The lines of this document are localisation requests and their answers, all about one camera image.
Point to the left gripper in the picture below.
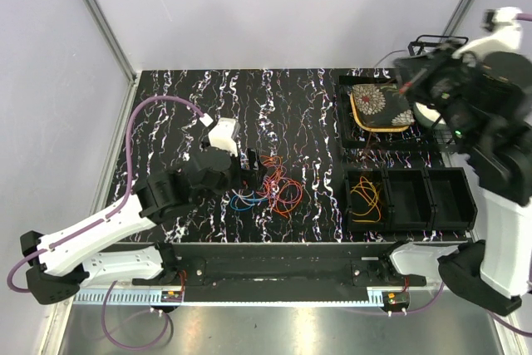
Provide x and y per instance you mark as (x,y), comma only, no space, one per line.
(248,179)

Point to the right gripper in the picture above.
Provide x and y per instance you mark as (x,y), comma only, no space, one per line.
(414,72)

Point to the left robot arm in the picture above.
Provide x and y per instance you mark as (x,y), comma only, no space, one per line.
(62,263)

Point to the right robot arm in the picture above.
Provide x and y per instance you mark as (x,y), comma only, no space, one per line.
(484,97)

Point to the floral black cushion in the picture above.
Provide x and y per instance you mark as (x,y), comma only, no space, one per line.
(380,108)

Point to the white plate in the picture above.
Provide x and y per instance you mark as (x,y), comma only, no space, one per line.
(428,117)

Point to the black marble pattern mat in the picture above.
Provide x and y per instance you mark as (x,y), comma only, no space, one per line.
(284,113)

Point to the black tray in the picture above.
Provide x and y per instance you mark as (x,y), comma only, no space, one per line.
(353,137)

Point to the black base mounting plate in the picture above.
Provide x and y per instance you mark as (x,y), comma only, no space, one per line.
(359,264)

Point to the black bin left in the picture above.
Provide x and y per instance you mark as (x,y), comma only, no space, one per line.
(366,201)

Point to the black bin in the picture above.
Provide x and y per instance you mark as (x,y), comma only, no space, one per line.
(410,202)
(453,203)
(366,201)

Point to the black bin middle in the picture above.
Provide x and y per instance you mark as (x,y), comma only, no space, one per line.
(410,202)

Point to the black bin right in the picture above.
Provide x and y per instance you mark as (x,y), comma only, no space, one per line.
(453,203)

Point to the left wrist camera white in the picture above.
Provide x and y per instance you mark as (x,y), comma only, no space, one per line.
(222,133)

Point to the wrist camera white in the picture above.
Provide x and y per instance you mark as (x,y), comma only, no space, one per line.
(222,133)
(504,34)

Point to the black wire dish rack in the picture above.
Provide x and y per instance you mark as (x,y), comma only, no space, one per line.
(436,140)

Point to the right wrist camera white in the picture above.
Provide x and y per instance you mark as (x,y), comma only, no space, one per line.
(504,34)

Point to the aluminium rail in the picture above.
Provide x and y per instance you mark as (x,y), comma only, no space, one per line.
(255,293)

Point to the left aluminium frame post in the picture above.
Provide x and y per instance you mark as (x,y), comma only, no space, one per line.
(104,27)

